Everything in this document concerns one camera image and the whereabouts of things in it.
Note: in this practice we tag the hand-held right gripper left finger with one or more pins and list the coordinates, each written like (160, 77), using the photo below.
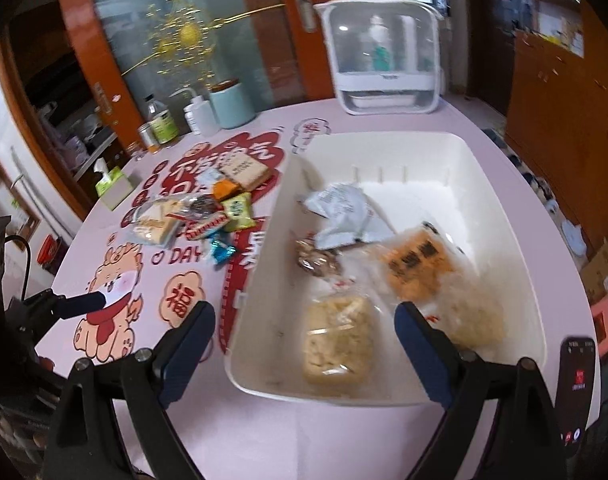
(184, 355)

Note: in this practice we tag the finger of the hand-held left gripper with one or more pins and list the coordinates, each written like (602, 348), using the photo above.
(84, 302)

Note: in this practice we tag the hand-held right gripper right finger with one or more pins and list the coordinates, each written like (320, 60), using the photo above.
(418, 352)

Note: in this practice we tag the yellow crumbly pastry packet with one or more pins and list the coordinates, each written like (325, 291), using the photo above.
(339, 342)

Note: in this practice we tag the orange egg yolk pastry packet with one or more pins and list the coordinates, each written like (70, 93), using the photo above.
(418, 265)

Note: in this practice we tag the white plastic bin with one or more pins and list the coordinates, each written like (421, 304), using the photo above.
(274, 310)

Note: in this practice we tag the pale pastry clear packet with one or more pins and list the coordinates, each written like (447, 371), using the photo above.
(154, 222)

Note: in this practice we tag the blue candy packet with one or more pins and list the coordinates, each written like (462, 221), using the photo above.
(221, 250)

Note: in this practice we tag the red striped snack packet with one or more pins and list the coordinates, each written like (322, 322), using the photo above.
(206, 226)

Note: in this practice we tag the silver foil packet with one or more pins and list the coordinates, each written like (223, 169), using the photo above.
(356, 232)

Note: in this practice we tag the small clear nut packet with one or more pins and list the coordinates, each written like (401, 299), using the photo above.
(316, 260)

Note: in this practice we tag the dark round snack packet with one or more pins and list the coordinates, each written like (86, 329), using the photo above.
(201, 205)

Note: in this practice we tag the green pastry packet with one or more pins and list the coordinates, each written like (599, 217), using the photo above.
(239, 211)

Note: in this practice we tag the small orange packet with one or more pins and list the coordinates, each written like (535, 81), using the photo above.
(226, 188)

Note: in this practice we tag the white printed foil packet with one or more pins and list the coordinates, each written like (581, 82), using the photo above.
(334, 200)

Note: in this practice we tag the small pale blue packet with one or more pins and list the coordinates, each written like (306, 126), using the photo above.
(210, 176)

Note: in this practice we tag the kraft cracker packet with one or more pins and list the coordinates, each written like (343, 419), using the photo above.
(246, 169)

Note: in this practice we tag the red plastic item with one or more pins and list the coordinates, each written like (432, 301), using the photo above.
(49, 253)

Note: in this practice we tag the green tissue box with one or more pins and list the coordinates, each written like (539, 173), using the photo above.
(114, 186)

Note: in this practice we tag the wooden framed board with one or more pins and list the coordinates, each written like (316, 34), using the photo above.
(9, 195)

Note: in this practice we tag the small glass jar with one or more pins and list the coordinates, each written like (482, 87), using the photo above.
(135, 151)

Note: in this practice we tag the black smartphone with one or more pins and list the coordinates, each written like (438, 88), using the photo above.
(578, 385)

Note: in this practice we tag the jar with orange contents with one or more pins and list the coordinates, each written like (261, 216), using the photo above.
(149, 138)

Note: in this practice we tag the green label glass bottle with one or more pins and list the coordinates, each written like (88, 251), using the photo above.
(164, 127)

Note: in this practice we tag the light blue slipper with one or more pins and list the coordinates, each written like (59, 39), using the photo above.
(573, 236)

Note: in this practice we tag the white slipper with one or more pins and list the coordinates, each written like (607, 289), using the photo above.
(551, 206)

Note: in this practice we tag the open cardboard box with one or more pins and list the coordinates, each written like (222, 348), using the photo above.
(603, 270)

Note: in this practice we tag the dark green cloth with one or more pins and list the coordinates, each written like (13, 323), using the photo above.
(603, 440)

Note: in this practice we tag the white squeeze wash bottle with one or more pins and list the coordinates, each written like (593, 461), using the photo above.
(201, 117)

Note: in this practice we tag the teal canister with wooden lid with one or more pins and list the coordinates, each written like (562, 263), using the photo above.
(233, 105)

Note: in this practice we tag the white clear-dome storage organizer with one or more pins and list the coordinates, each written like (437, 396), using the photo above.
(344, 85)

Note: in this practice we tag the wooden shelf cabinet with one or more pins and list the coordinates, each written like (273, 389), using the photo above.
(558, 110)

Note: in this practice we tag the white bottle with teal label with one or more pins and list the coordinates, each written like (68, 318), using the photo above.
(381, 45)

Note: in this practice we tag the wooden frosted glass sliding door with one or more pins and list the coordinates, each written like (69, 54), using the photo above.
(264, 35)

